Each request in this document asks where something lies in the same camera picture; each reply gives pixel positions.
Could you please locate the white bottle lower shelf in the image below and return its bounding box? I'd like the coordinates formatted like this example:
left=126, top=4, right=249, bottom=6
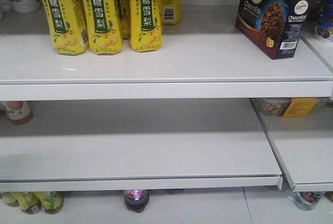
left=1, top=101, right=34, bottom=125

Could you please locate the yellow green packets bottom shelf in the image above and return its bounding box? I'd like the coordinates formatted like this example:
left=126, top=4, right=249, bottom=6
left=1, top=191, right=64, bottom=215

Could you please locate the yellow pear drink bottle middle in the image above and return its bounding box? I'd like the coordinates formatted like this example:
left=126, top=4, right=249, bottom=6
left=83, top=0, right=123, bottom=55

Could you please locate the yellow pear drink bottle right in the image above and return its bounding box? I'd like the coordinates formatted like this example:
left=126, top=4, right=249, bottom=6
left=130, top=0, right=163, bottom=53

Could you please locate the yellow snack jar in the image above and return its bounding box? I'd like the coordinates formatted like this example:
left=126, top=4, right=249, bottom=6
left=251, top=97, right=327, bottom=117

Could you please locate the blue cookie package right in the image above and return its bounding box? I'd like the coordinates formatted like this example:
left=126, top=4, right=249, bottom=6
left=314, top=0, right=332, bottom=45

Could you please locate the dark blue chocolate cookie box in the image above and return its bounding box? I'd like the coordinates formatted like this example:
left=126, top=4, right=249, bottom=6
left=235, top=0, right=314, bottom=60

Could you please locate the yellow pear drink bottle left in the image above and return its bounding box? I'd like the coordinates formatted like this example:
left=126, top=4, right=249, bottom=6
left=42, top=0, right=88, bottom=56

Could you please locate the can on bottom shelf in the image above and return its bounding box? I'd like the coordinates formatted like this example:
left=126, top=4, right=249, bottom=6
left=294, top=191, right=326, bottom=211

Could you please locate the white store shelf unit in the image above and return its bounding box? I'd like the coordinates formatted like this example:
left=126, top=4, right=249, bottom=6
left=1, top=5, right=332, bottom=191

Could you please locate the dark cola bottle bottom shelf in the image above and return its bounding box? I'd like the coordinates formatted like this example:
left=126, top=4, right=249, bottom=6
left=123, top=190, right=149, bottom=213

